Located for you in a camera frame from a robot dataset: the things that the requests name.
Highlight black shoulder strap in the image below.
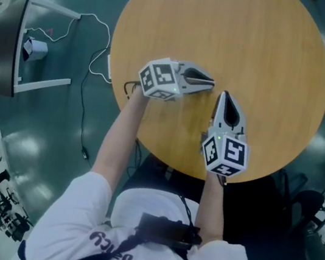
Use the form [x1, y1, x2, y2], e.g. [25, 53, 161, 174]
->
[44, 221, 231, 260]

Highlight dark desk with white legs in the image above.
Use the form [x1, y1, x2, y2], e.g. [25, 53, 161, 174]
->
[0, 0, 85, 108]

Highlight person's black trousers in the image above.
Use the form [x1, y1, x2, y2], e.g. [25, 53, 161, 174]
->
[123, 149, 207, 204]

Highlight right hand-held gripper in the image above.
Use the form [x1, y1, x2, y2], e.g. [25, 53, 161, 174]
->
[194, 88, 260, 181]

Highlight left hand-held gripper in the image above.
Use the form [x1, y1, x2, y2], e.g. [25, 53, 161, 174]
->
[134, 54, 218, 109]

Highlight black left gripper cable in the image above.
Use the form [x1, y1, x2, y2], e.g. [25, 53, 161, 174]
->
[121, 79, 143, 102]

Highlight black chest-mounted device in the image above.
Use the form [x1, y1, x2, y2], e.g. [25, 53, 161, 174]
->
[133, 211, 206, 254]

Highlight person's white t-shirt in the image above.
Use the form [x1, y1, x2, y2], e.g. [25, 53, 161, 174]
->
[16, 161, 285, 260]

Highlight round wooden table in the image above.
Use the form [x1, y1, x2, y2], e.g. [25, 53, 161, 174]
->
[91, 0, 325, 200]

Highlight white waste bin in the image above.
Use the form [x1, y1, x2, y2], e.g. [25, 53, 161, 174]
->
[20, 37, 50, 66]

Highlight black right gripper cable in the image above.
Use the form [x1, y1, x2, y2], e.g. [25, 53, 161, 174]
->
[214, 172, 230, 187]

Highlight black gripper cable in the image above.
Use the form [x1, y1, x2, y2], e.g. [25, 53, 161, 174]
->
[214, 172, 230, 187]
[121, 79, 143, 102]

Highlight white power cable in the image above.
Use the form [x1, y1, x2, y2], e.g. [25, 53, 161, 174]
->
[20, 3, 123, 85]

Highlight white power strip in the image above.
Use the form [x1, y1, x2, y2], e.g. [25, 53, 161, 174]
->
[102, 54, 117, 84]

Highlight person's right forearm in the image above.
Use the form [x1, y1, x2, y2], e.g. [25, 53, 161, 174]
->
[192, 170, 234, 245]

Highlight person's left forearm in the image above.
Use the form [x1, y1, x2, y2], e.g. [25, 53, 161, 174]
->
[87, 84, 151, 198]

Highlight black floor cable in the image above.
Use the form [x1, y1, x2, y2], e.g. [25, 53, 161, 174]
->
[68, 45, 112, 163]

